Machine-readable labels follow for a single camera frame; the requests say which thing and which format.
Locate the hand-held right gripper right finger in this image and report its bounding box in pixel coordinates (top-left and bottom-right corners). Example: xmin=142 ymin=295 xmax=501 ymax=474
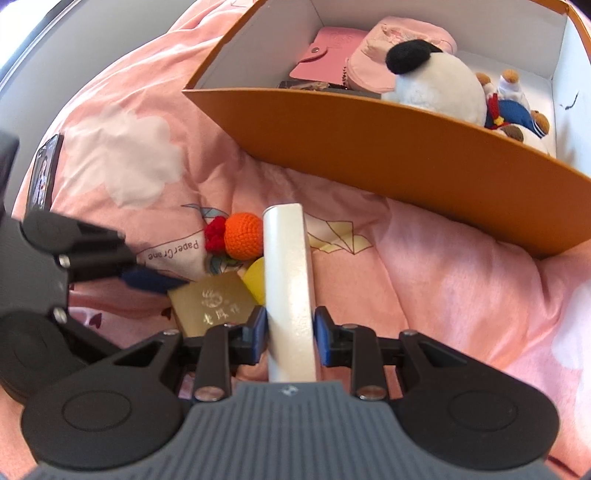
xmin=314 ymin=305 xmax=476 ymax=400

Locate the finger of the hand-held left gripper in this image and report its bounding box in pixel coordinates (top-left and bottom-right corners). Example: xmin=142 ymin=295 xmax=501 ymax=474
xmin=55 ymin=220 xmax=185 ymax=294
xmin=53 ymin=307 xmax=123 ymax=365

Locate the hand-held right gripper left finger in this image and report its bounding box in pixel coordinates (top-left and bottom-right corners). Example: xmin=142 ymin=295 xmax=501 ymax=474
xmin=115 ymin=305 xmax=269 ymax=402

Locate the gold card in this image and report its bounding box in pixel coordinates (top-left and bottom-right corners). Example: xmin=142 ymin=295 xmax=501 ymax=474
xmin=167 ymin=272 xmax=259 ymax=340

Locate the white rectangular box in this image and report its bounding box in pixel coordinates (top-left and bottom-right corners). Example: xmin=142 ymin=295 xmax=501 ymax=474
xmin=262 ymin=202 xmax=319 ymax=384

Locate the orange cardboard box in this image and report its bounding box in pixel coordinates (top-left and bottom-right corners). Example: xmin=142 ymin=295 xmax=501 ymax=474
xmin=181 ymin=0 xmax=591 ymax=259

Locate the black and white plush toy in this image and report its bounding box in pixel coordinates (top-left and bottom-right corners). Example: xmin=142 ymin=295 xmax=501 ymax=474
xmin=381 ymin=39 xmax=489 ymax=127

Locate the pink hat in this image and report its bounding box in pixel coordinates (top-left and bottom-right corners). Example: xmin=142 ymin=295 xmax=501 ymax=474
xmin=346 ymin=16 xmax=458 ymax=93

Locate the pink card wallet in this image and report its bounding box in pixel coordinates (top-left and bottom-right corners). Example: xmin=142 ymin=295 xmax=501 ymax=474
xmin=290 ymin=26 xmax=375 ymax=86

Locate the yellow round toy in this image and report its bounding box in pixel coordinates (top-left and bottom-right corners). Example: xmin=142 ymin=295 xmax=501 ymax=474
xmin=242 ymin=257 xmax=267 ymax=306

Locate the orange and red crochet toy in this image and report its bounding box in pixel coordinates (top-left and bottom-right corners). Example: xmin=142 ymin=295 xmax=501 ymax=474
xmin=204 ymin=212 xmax=265 ymax=259

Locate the pink cloud printed blanket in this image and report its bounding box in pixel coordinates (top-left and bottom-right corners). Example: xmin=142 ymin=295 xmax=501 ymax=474
xmin=0 ymin=0 xmax=591 ymax=480

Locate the black smartphone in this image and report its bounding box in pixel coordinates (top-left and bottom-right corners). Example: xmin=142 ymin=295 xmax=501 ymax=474
xmin=28 ymin=134 xmax=64 ymax=214

